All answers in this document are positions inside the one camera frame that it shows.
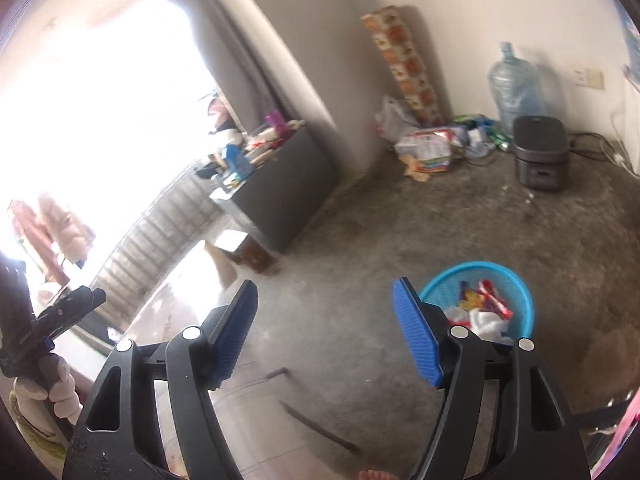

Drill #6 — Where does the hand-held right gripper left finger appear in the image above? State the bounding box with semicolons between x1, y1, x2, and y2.
61;279;260;480

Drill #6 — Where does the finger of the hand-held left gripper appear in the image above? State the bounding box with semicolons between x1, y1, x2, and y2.
32;285;108;341

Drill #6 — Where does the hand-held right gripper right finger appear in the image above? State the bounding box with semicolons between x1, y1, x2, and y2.
391;276;592;480

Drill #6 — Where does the red white snack bag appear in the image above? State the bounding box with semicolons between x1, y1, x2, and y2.
477;280;515;321

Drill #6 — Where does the blue plastic basket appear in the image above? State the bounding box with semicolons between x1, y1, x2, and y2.
419;261;535;346

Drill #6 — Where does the person's left hand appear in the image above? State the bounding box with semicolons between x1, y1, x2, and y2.
12;352;83;421

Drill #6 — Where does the white tissue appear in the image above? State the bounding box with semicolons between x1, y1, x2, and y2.
445;305;516;346

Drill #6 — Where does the beige puffer jacket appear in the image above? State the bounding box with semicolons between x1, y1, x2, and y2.
37;192;96;266

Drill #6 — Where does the pink hanging jacket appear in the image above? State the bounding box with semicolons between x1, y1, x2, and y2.
10;200;46;261

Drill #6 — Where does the wooden stool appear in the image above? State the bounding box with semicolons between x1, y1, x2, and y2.
232;240;281;273

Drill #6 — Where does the floral tablecloth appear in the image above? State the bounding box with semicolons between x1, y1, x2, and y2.
115;245;363;480

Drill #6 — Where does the metal balcony railing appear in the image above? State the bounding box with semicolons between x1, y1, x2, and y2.
92;175;226;301

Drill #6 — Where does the grey cabinet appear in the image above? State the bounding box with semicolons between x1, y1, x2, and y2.
210;125;341;256

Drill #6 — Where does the blue bottle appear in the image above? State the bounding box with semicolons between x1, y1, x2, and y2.
225;144;253;181

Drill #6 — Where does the pile of packets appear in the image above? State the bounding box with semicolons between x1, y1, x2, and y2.
395;114;511;183

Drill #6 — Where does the black rice cooker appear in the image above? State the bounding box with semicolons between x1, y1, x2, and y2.
514;115;572;192

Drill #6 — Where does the white plastic bag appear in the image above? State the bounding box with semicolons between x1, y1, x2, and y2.
375;96;418;142

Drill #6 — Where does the large water jug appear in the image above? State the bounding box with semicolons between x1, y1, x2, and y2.
487;42;546;138

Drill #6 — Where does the patterned cardboard roll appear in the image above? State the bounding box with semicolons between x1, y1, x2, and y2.
361;6;447;128

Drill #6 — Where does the grey curtain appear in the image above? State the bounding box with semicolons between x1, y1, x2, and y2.
150;0;386;176

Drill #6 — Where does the black power cable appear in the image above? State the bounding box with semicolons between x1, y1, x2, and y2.
567;132;640;176

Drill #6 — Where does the wall socket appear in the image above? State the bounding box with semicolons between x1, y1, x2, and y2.
572;66;605;92

